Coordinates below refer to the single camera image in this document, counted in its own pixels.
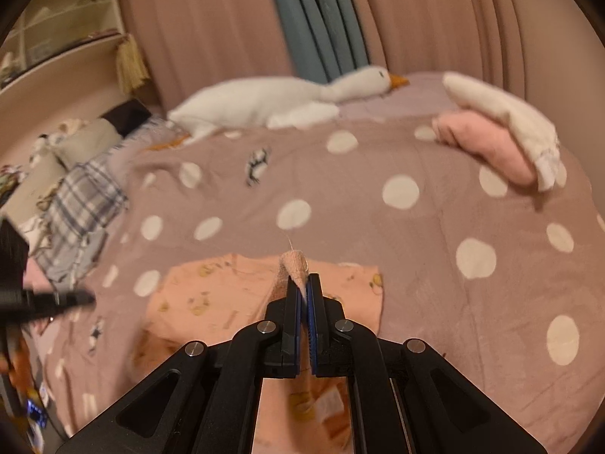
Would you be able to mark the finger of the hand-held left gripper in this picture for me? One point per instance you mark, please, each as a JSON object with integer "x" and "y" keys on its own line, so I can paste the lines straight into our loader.
{"x": 56, "y": 300}

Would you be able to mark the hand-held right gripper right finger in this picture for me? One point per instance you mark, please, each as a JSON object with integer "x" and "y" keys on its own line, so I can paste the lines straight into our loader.
{"x": 312, "y": 314}

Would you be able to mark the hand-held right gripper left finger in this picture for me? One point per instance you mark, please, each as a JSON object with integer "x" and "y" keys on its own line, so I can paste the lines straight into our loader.
{"x": 295, "y": 314}

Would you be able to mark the pink printed long-sleeve shirt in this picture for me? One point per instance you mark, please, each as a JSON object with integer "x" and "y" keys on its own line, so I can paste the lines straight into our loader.
{"x": 212, "y": 293}

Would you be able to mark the crumpled white clothes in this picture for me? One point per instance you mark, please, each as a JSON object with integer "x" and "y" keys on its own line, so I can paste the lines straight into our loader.
{"x": 35, "y": 231}

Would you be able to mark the crumpled pink garment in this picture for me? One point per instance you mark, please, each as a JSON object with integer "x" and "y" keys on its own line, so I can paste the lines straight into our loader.
{"x": 38, "y": 274}

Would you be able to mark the beige pillow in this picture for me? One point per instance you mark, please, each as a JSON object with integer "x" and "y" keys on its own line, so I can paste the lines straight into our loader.
{"x": 92, "y": 142}
{"x": 33, "y": 189}

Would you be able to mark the floral patterned cloth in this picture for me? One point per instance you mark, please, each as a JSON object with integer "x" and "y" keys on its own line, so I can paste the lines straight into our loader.
{"x": 10, "y": 182}

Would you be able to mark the mauve polka-dot blanket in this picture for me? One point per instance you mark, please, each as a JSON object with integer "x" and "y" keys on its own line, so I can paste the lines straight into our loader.
{"x": 378, "y": 246}

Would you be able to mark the lit screen device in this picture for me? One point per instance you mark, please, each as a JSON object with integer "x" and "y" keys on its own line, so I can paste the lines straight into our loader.
{"x": 38, "y": 415}

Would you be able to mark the small white plush toy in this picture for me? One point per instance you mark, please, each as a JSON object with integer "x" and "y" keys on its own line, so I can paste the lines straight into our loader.
{"x": 47, "y": 146}

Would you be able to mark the small beige plush toy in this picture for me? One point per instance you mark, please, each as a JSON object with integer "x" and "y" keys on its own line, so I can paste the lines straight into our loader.
{"x": 73, "y": 126}

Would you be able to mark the dark cloth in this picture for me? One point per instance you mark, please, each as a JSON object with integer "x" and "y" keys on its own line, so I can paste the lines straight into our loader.
{"x": 127, "y": 116}

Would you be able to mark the white goose plush toy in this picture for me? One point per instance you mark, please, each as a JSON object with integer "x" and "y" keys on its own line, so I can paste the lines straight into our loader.
{"x": 246, "y": 101}

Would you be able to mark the straw tassel fringe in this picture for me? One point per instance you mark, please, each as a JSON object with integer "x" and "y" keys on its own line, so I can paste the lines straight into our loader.
{"x": 132, "y": 64}

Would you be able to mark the folded pink garment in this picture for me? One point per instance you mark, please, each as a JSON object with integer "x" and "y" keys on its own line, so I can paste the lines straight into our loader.
{"x": 482, "y": 144}

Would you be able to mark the folded white garment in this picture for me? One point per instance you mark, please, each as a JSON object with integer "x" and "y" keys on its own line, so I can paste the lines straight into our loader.
{"x": 501, "y": 108}

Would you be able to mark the teal curtain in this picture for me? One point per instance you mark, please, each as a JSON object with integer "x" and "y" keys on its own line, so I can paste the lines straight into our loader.
{"x": 312, "y": 19}

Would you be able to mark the pink curtain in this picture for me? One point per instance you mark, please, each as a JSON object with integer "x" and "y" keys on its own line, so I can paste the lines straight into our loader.
{"x": 449, "y": 19}

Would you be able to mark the cream wall shelf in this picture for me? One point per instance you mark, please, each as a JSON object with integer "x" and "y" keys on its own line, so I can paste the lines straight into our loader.
{"x": 61, "y": 23}

